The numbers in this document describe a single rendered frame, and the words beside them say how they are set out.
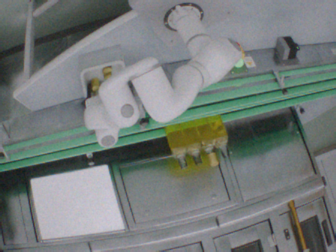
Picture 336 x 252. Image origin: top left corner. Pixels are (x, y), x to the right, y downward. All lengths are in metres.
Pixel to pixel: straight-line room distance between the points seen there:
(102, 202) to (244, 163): 0.65
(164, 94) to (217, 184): 0.78
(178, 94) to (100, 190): 0.80
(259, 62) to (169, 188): 0.66
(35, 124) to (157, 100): 0.84
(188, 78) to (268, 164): 0.89
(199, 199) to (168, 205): 0.13
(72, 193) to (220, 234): 0.66
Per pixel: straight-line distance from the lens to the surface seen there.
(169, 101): 1.11
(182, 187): 1.81
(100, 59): 1.59
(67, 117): 1.80
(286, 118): 2.09
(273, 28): 1.84
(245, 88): 1.76
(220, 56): 1.21
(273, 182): 1.90
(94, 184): 1.83
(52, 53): 2.36
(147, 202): 1.78
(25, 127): 1.84
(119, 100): 1.17
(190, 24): 1.46
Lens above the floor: 1.86
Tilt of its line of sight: 31 degrees down
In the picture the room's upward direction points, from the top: 163 degrees clockwise
